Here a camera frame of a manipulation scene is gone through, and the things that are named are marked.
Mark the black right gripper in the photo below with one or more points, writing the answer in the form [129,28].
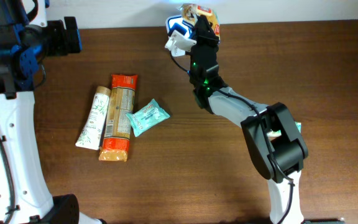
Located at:
[206,39]

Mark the teal wet wipes pack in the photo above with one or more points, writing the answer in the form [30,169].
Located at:
[147,117]

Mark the teal Kleenex tissue pack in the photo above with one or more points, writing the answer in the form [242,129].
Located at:
[298,125]

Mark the orange spaghetti packet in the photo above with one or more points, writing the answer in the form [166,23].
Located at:
[117,133]

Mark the white bamboo print tube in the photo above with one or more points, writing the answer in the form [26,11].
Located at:
[90,136]

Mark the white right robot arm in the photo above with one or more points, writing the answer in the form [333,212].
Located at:
[275,144]

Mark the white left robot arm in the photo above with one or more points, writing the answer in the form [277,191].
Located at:
[26,38]

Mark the white barcode scanner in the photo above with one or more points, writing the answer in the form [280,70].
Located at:
[176,23]

